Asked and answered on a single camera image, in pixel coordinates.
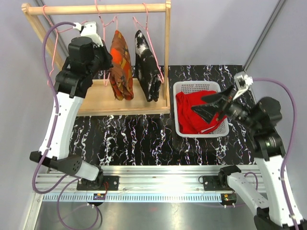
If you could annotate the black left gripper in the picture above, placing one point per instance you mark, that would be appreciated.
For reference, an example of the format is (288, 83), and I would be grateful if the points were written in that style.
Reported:
(107, 56)

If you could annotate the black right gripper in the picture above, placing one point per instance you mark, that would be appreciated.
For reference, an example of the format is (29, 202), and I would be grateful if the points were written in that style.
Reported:
(208, 112)

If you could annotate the orange patterned trousers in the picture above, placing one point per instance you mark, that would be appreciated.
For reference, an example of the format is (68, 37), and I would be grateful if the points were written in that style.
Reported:
(121, 78)

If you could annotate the red trousers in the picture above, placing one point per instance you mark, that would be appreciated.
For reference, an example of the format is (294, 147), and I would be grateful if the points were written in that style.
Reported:
(189, 121)

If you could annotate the pink wire hanger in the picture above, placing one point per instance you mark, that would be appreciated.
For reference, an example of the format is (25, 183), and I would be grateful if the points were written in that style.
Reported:
(136, 23)
(56, 40)
(104, 25)

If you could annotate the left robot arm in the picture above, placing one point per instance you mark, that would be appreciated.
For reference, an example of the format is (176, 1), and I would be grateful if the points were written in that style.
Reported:
(87, 57)

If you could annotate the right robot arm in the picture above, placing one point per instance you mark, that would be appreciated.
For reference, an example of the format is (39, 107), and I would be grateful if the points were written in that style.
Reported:
(276, 211)

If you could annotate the black white patterned trousers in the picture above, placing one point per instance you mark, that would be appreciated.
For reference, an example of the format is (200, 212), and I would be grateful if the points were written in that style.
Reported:
(146, 70)

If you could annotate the white plastic basket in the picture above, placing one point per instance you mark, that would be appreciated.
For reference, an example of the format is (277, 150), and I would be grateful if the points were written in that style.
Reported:
(196, 86)

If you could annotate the wooden clothes rack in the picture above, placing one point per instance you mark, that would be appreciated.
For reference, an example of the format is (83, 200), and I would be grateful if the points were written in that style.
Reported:
(100, 99)

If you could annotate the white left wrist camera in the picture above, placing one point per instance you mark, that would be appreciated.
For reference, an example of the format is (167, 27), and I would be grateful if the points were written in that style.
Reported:
(89, 29)

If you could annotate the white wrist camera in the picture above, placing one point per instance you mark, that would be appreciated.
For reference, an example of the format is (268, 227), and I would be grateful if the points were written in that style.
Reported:
(243, 82)
(89, 29)

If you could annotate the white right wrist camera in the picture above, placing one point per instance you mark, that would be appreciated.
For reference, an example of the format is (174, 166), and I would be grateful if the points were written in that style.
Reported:
(243, 82)

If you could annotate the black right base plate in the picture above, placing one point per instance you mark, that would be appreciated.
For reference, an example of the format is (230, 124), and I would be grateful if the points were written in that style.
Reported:
(212, 183)

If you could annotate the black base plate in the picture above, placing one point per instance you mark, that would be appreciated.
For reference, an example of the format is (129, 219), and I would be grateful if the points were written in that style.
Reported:
(109, 183)
(212, 183)

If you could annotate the aluminium mounting rail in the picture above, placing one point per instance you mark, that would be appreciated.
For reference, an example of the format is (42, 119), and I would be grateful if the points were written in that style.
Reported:
(156, 179)

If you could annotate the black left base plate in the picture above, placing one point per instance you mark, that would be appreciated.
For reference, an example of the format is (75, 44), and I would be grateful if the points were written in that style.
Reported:
(109, 183)

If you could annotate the white slotted cable duct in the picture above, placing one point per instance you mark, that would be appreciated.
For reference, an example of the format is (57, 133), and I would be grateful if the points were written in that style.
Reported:
(137, 198)

